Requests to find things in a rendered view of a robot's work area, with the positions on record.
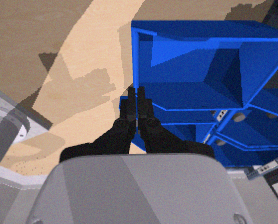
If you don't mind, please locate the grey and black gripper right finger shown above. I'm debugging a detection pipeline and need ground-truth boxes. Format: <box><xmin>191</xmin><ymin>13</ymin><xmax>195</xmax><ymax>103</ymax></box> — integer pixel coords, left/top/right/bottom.
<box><xmin>137</xmin><ymin>87</ymin><xmax>215</xmax><ymax>159</ymax></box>

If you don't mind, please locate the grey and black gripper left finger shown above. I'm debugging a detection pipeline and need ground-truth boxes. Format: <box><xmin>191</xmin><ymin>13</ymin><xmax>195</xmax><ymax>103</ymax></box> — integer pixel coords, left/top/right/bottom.
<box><xmin>59</xmin><ymin>87</ymin><xmax>136</xmax><ymax>163</ymax></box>

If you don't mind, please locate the dark grey shelf rack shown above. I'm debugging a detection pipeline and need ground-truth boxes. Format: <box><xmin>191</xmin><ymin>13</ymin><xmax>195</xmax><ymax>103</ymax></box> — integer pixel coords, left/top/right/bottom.
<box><xmin>211</xmin><ymin>0</ymin><xmax>278</xmax><ymax>181</ymax></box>

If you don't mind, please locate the black case with orange latches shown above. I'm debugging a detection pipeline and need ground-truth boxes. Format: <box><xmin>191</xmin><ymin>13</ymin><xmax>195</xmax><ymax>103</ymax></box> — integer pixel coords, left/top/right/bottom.
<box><xmin>263</xmin><ymin>168</ymin><xmax>278</xmax><ymax>199</ymax></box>

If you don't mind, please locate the blue bin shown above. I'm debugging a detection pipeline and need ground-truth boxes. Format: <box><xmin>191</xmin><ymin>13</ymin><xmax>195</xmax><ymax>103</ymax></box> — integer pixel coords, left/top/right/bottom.
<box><xmin>203</xmin><ymin>128</ymin><xmax>278</xmax><ymax>167</ymax></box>
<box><xmin>131</xmin><ymin>20</ymin><xmax>278</xmax><ymax>111</ymax></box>
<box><xmin>213</xmin><ymin>88</ymin><xmax>278</xmax><ymax>147</ymax></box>
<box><xmin>131</xmin><ymin>105</ymin><xmax>217</xmax><ymax>151</ymax></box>

